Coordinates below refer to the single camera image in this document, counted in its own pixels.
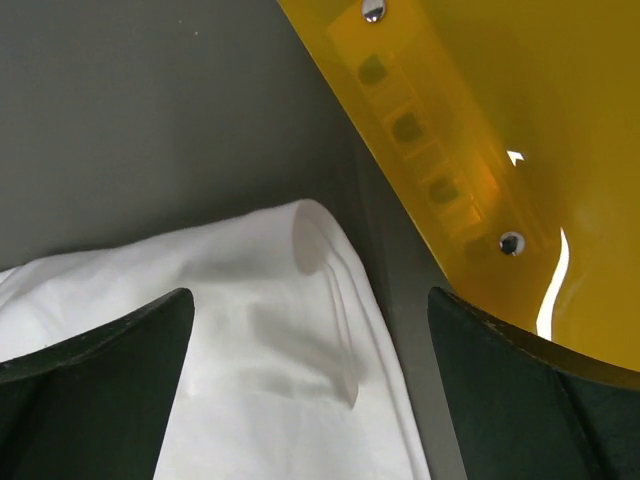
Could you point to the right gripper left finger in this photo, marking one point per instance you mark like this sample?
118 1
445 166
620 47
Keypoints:
97 405

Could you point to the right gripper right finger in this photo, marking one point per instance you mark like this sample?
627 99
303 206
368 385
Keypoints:
523 407

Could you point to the white t shirt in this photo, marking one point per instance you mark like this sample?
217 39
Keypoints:
290 373

